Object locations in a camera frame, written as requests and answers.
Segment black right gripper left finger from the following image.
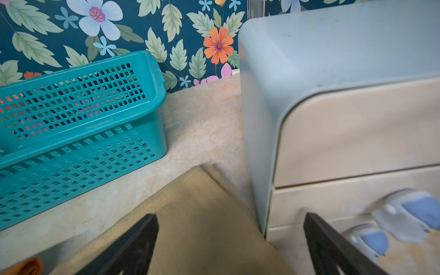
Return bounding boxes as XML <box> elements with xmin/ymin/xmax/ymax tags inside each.
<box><xmin>77</xmin><ymin>214</ymin><xmax>159</xmax><ymax>275</ymax></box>

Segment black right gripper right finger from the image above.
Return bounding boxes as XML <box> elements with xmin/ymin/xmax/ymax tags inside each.
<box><xmin>303</xmin><ymin>212</ymin><xmax>387</xmax><ymax>275</ymax></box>

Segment beige pants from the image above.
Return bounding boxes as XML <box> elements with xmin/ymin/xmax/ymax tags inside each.
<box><xmin>54</xmin><ymin>166</ymin><xmax>293</xmax><ymax>275</ymax></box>

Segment orange pants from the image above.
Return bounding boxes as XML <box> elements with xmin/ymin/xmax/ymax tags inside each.
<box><xmin>1</xmin><ymin>257</ymin><xmax>43</xmax><ymax>275</ymax></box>

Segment teal plastic basket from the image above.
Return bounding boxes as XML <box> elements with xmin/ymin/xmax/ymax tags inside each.
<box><xmin>1</xmin><ymin>51</ymin><xmax>167</xmax><ymax>230</ymax></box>

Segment light blue drawer cabinet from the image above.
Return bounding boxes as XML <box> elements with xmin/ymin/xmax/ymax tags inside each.
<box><xmin>238</xmin><ymin>0</ymin><xmax>440</xmax><ymax>275</ymax></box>

